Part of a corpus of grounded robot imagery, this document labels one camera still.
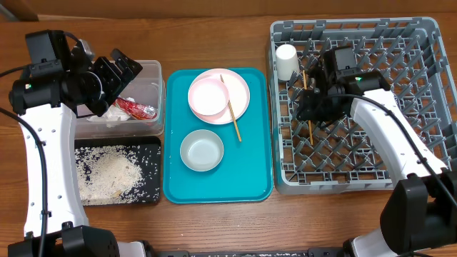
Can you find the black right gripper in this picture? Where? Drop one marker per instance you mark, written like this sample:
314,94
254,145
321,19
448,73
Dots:
307,111

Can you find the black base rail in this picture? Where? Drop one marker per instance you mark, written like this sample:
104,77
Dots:
311,252

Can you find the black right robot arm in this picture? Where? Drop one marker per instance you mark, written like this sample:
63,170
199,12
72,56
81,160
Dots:
421,211

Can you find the white tissue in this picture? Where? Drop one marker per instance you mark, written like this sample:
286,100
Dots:
114,113

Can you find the wooden chopstick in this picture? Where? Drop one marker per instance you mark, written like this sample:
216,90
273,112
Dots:
232,114
305,86

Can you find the clear plastic waste bin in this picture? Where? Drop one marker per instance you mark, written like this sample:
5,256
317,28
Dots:
148,88

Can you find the red snack wrapper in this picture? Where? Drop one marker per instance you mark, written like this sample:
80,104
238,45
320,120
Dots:
136,110

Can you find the cream cup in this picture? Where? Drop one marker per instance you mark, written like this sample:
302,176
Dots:
286,61

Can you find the large pink plate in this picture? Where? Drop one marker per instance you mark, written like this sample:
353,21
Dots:
239,95

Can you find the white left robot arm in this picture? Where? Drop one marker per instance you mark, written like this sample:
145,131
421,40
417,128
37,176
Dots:
44,100

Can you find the white bowl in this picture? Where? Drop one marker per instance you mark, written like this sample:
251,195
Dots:
201,150

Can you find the grey plastic dish rack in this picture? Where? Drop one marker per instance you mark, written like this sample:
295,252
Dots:
342,157

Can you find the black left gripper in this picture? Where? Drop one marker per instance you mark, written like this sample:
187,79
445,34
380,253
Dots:
102,65

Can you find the teal plastic tray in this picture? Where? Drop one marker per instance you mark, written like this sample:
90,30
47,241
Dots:
245,172

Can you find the black tray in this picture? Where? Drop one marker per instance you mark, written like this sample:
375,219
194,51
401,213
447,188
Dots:
153,142

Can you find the small pink plate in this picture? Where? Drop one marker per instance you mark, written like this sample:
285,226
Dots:
208,96

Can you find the spilled rice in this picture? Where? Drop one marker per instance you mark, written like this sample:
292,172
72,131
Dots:
107,173

